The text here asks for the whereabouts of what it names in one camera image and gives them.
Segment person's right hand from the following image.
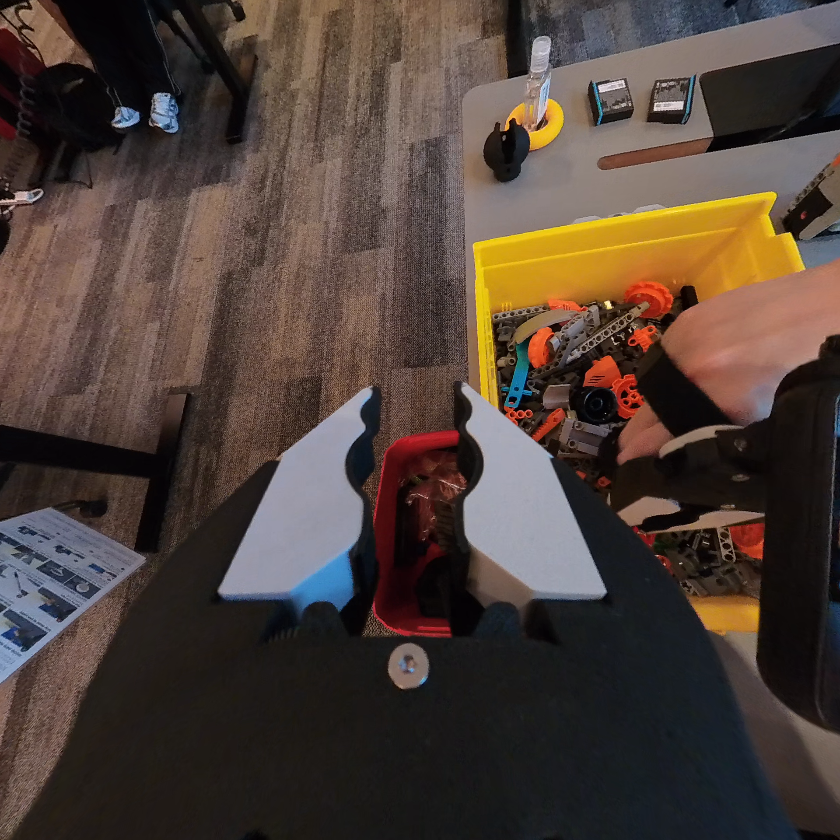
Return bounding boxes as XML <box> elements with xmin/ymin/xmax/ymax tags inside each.
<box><xmin>616</xmin><ymin>259</ymin><xmax>840</xmax><ymax>465</ymax></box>

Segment yellow plastic bin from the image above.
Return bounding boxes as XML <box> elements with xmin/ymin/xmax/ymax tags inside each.
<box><xmin>472</xmin><ymin>192</ymin><xmax>807</xmax><ymax>634</ymax></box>

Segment black backpack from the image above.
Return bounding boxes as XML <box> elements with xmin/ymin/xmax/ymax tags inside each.
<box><xmin>29</xmin><ymin>62</ymin><xmax>126</xmax><ymax>153</ymax></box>

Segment partly built toy robot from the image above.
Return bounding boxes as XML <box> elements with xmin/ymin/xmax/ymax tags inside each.
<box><xmin>781</xmin><ymin>154</ymin><xmax>840</xmax><ymax>240</ymax></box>

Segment yellow ring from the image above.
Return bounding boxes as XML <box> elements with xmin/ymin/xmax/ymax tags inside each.
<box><xmin>505</xmin><ymin>98</ymin><xmax>565</xmax><ymax>152</ymax></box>

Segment black desk foot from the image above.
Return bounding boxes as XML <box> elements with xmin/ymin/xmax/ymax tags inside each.
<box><xmin>0</xmin><ymin>387</ymin><xmax>196</xmax><ymax>553</ymax></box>

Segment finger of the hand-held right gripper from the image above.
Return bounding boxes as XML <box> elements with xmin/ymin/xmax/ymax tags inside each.
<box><xmin>613</xmin><ymin>486</ymin><xmax>766</xmax><ymax>534</ymax></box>
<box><xmin>600</xmin><ymin>425</ymin><xmax>746</xmax><ymax>490</ymax></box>

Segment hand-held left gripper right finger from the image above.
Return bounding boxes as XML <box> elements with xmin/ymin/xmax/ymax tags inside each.
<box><xmin>451</xmin><ymin>381</ymin><xmax>608</xmax><ymax>637</ymax></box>

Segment grey desk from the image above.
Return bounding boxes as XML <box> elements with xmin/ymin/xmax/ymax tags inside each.
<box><xmin>461</xmin><ymin>0</ymin><xmax>840</xmax><ymax>840</ymax></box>

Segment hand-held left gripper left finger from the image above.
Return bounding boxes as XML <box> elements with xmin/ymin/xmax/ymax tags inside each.
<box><xmin>217</xmin><ymin>386</ymin><xmax>383</xmax><ymax>636</ymax></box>

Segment printed instruction sheet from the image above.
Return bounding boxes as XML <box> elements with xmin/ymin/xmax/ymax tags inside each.
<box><xmin>0</xmin><ymin>507</ymin><xmax>147</xmax><ymax>685</ymax></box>

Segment pile of toy building bricks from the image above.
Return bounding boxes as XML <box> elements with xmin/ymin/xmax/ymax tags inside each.
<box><xmin>492</xmin><ymin>281</ymin><xmax>765</xmax><ymax>598</ymax></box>

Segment red plastic crate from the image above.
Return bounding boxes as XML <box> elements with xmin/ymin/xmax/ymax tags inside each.
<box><xmin>373</xmin><ymin>430</ymin><xmax>475</xmax><ymax>639</ymax></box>

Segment clear plastic bottle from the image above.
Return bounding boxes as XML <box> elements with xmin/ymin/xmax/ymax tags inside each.
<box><xmin>525</xmin><ymin>36</ymin><xmax>553</xmax><ymax>126</ymax></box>

